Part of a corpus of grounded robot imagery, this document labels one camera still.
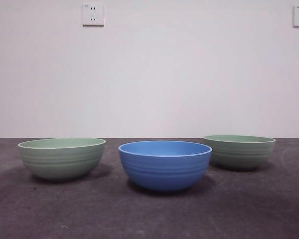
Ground blue ribbed bowl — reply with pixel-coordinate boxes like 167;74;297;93
118;140;213;193

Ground green ribbed bowl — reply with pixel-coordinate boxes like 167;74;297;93
17;137;107;181
203;134;277;172

